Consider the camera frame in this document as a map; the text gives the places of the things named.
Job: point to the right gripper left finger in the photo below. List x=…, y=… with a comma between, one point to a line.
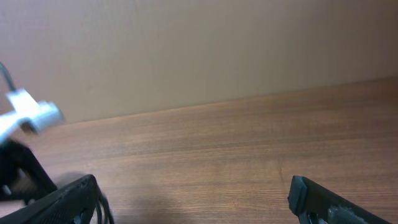
x=73, y=203

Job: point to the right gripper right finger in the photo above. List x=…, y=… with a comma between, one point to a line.
x=314, y=204

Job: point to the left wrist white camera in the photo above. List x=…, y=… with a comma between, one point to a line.
x=35, y=116

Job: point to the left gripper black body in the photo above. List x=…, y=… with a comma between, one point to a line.
x=22, y=176

